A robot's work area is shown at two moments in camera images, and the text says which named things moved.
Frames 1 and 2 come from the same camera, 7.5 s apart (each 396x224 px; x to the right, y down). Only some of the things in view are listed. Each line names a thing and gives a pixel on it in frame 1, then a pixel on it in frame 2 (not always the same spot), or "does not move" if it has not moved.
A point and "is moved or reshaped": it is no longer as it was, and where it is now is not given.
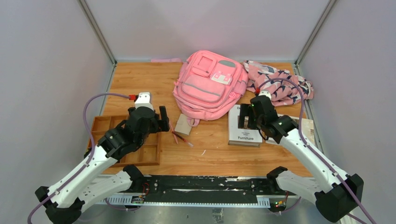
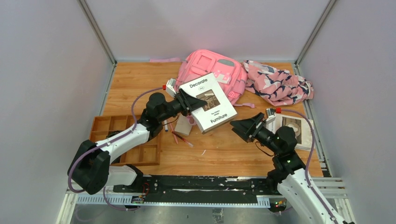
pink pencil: x=172 y=129 does not move
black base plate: x=205 y=189 does not move
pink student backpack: x=208 y=85 does not move
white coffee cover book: x=307 y=130 does not move
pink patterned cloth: x=282 y=92 does not move
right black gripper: x=245 y=111 -> x=245 y=127
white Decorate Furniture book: x=241 y=136 is moved or reshaped
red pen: x=189 y=143 does not move
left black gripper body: x=157 y=122 -> x=184 y=102
